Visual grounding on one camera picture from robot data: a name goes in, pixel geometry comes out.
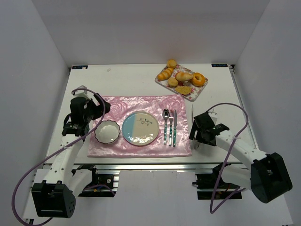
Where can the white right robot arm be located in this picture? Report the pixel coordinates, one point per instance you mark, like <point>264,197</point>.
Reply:
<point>264,174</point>

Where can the golden bagel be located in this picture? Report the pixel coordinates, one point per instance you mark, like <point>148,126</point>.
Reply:
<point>198,79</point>

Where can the striped long bread roll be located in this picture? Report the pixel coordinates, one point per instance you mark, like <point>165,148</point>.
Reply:
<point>165,74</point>

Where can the blue and cream plate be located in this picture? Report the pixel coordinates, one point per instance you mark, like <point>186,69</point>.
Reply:
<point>140,128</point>

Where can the floral serving tray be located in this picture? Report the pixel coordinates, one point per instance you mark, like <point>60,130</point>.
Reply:
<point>195,91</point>

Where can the small round muffin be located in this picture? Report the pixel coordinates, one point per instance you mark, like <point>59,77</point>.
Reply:
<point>172,82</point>

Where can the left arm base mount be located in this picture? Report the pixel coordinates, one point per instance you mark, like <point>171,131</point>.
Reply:
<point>104,182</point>

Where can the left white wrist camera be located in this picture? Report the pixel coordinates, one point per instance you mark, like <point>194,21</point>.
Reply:
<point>80,91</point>

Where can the knife with teal handle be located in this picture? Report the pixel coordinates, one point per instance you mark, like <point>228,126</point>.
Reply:
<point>175,125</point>

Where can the round bun at tray top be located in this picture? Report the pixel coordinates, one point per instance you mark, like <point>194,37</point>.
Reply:
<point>171,63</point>

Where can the orange striped ring bread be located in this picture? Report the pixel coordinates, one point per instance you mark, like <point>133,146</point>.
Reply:
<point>183,76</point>

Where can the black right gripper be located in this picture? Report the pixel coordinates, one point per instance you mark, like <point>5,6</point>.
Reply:
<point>196,129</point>

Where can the flat seeded bread slice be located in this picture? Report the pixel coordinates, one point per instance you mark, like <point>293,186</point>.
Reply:
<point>183,90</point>

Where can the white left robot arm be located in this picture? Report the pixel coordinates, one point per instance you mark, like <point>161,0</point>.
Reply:
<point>55,196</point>

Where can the fork with teal handle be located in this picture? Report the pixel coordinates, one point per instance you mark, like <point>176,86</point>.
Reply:
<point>171,119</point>

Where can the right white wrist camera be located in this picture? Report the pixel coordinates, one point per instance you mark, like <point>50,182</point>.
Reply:
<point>213,114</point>

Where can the blue label corner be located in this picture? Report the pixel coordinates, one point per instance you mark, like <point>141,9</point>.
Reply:
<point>79,67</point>
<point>219,65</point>

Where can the blue label left corner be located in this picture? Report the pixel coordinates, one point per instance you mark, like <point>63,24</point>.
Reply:
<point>79,67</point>

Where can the white scalloped bowl black rim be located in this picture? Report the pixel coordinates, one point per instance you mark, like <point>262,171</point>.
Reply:
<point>107,132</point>

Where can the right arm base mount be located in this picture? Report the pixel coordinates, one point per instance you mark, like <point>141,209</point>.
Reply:
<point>205,184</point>

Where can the pink rose satin placemat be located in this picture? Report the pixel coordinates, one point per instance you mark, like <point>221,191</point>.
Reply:
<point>122,107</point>

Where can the spoon with teal handle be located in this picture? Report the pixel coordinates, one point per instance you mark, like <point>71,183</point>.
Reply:
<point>165,116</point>

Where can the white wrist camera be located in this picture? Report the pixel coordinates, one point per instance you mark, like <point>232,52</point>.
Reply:
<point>80,91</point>
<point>213,114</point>

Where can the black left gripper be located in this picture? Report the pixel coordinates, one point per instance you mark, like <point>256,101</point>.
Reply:
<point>98,107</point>

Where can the blue label right corner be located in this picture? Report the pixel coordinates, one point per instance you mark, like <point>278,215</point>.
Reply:
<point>219,65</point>

